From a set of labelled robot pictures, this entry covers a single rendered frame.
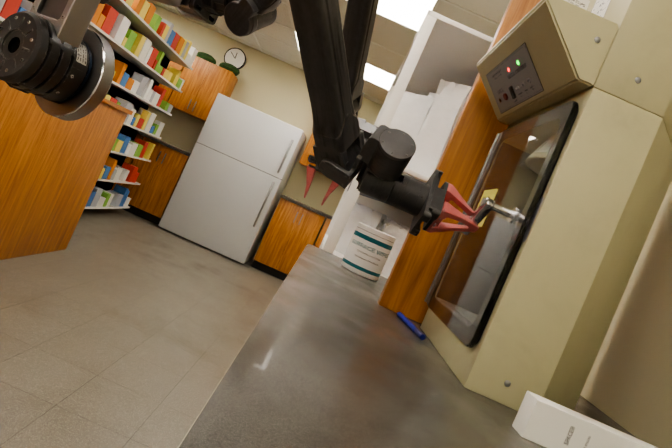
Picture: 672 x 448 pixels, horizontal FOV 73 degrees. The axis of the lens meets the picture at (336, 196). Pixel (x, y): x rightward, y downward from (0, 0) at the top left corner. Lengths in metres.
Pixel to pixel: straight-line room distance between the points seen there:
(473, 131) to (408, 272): 0.35
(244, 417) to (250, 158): 5.34
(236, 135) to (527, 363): 5.20
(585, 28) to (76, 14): 0.89
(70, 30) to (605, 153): 0.96
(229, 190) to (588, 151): 5.14
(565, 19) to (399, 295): 0.63
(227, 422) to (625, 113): 0.66
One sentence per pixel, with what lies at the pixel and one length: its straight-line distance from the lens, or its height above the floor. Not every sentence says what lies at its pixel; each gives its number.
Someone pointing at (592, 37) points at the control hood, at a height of 1.48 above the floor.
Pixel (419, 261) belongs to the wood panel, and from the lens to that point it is 1.05.
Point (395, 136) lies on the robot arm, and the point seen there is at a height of 1.23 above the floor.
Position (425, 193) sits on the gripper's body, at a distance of 0.74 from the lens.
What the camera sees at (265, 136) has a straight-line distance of 5.65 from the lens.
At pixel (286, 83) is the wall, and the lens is 6.46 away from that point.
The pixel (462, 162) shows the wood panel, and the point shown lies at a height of 1.31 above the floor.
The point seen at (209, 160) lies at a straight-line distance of 5.75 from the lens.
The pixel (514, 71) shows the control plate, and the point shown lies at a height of 1.46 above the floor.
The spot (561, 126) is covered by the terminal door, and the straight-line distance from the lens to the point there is 0.76.
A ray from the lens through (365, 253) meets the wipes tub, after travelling 1.40.
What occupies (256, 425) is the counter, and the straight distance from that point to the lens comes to 0.36.
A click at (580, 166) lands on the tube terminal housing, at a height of 1.30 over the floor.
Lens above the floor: 1.10
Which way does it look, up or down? 1 degrees up
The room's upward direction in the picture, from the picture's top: 24 degrees clockwise
